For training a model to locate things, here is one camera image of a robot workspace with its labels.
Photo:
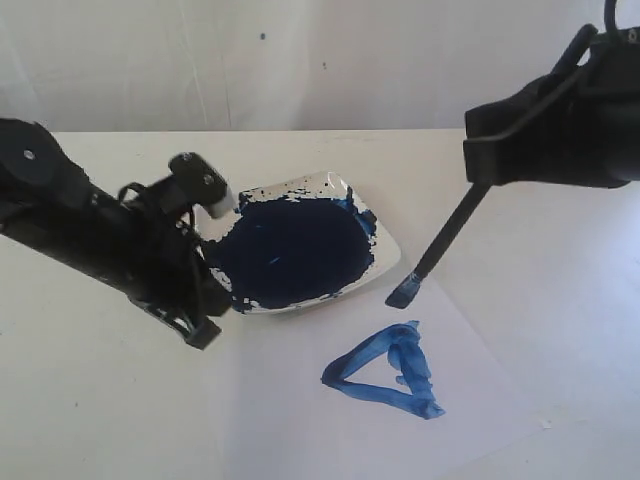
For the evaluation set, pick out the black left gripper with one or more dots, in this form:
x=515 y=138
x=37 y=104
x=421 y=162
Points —
x=177 y=282

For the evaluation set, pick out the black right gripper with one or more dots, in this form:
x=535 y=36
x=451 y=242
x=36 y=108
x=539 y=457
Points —
x=598 y=148

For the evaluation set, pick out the black paintbrush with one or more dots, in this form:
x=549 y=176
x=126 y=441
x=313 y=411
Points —
x=403 y=295

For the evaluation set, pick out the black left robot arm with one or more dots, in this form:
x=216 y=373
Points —
x=50 y=205

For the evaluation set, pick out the white dish with blue paint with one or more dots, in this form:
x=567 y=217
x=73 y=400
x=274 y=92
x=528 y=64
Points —
x=297 y=244

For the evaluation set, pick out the white paper sheet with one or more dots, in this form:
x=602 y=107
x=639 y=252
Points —
x=273 y=418

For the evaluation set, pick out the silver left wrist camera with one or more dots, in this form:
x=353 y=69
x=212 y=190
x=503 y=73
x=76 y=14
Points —
x=202 y=184

